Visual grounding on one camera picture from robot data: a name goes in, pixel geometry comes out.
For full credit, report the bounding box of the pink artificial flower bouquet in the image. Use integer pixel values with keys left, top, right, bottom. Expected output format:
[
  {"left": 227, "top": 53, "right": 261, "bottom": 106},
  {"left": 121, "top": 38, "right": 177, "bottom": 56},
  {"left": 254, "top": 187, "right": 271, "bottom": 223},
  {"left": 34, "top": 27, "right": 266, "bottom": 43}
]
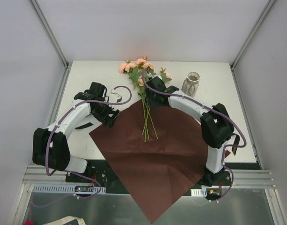
[{"left": 118, "top": 57, "right": 172, "bottom": 142}]

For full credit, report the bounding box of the red and maroon wrapping paper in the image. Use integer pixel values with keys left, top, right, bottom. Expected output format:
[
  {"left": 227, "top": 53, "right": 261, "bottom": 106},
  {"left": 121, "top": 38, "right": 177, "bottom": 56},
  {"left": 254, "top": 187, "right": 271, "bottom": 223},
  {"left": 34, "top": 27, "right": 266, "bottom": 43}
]
[{"left": 89, "top": 97, "right": 231, "bottom": 224}]

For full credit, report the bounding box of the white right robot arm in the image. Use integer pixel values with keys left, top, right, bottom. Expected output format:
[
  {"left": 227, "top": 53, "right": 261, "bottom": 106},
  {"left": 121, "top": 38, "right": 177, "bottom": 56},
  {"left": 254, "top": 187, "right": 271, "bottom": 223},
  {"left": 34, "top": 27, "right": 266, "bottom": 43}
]
[{"left": 144, "top": 77, "right": 234, "bottom": 187}]

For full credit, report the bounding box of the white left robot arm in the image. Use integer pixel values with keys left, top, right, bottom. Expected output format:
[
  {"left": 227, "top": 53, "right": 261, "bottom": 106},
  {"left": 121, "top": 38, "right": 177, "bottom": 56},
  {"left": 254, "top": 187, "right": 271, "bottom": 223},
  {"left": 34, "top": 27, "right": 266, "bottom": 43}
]
[{"left": 32, "top": 82, "right": 120, "bottom": 182}]

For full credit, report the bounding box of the beige ceramic vase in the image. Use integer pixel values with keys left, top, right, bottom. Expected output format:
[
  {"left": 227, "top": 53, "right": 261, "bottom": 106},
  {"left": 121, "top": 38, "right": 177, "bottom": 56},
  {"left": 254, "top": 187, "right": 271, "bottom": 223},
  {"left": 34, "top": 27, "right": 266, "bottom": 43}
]
[{"left": 181, "top": 72, "right": 201, "bottom": 97}]

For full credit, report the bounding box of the red cloth item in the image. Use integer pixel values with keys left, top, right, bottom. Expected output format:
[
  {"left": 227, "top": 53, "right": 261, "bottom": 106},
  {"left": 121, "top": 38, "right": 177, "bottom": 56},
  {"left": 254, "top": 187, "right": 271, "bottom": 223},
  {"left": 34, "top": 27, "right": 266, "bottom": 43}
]
[{"left": 23, "top": 220, "right": 34, "bottom": 225}]

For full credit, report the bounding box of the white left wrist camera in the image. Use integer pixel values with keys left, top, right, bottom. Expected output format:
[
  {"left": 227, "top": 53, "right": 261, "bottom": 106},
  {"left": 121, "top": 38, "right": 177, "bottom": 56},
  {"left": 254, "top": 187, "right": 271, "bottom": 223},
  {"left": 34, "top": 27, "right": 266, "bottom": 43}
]
[{"left": 108, "top": 92, "right": 122, "bottom": 103}]

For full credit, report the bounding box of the left rear frame post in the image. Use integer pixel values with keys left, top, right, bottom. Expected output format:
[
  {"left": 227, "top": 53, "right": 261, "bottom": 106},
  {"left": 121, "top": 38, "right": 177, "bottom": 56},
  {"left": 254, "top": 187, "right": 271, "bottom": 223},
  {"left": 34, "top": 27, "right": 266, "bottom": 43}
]
[{"left": 28, "top": 0, "right": 70, "bottom": 68}]

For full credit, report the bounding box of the frame post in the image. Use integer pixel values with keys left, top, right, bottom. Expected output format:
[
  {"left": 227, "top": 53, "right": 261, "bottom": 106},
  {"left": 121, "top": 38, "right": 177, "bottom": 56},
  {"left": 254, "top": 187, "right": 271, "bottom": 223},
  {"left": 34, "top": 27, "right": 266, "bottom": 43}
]
[
  {"left": 28, "top": 0, "right": 70, "bottom": 68},
  {"left": 230, "top": 0, "right": 278, "bottom": 68}
]

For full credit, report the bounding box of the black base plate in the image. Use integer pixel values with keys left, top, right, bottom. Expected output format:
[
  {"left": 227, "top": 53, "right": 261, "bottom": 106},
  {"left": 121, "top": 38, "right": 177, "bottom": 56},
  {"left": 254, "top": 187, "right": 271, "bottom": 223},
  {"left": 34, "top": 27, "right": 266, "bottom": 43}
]
[{"left": 65, "top": 159, "right": 231, "bottom": 196}]

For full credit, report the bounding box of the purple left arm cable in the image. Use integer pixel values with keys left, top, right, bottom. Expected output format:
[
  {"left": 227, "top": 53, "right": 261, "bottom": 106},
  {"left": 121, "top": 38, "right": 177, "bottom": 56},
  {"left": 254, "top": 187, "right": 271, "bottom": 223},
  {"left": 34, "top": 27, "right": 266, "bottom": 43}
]
[{"left": 30, "top": 85, "right": 132, "bottom": 208}]

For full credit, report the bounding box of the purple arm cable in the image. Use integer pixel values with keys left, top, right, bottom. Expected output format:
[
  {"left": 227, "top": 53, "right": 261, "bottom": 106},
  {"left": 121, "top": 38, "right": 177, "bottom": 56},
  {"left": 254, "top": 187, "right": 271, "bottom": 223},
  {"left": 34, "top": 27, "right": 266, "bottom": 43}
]
[
  {"left": 30, "top": 85, "right": 132, "bottom": 208},
  {"left": 141, "top": 69, "right": 247, "bottom": 204}
]

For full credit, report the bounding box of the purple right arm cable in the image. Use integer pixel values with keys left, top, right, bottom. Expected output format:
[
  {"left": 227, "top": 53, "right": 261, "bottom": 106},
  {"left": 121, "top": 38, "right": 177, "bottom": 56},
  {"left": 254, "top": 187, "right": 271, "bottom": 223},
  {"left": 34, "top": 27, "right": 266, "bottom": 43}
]
[{"left": 141, "top": 69, "right": 247, "bottom": 204}]

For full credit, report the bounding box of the left white cable duct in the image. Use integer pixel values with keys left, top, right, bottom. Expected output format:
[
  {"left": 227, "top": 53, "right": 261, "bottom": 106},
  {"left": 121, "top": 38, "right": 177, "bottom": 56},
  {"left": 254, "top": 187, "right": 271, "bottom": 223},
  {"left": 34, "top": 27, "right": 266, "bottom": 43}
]
[{"left": 33, "top": 184, "right": 106, "bottom": 195}]

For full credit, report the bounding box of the white cable duct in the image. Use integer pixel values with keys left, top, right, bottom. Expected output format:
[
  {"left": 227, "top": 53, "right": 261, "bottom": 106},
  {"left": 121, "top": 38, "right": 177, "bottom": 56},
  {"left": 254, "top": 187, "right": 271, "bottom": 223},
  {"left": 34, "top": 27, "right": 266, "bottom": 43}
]
[
  {"left": 190, "top": 188, "right": 223, "bottom": 197},
  {"left": 33, "top": 184, "right": 106, "bottom": 195}
]

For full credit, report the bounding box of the right white cable duct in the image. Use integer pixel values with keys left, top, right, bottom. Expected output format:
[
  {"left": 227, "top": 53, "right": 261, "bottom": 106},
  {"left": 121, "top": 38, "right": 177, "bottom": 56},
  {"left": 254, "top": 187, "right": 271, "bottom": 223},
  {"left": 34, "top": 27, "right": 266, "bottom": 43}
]
[{"left": 190, "top": 188, "right": 223, "bottom": 197}]

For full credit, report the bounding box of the aluminium frame rail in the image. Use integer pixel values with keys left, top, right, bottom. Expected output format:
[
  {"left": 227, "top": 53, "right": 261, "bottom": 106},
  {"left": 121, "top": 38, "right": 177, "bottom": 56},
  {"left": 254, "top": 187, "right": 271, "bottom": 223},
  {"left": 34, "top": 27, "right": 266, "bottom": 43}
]
[{"left": 23, "top": 165, "right": 277, "bottom": 189}]

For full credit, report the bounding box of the right rear frame post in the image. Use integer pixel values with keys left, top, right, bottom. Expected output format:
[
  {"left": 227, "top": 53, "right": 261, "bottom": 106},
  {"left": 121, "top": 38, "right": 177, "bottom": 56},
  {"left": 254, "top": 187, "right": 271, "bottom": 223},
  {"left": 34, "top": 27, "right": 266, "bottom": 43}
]
[{"left": 230, "top": 0, "right": 278, "bottom": 68}]

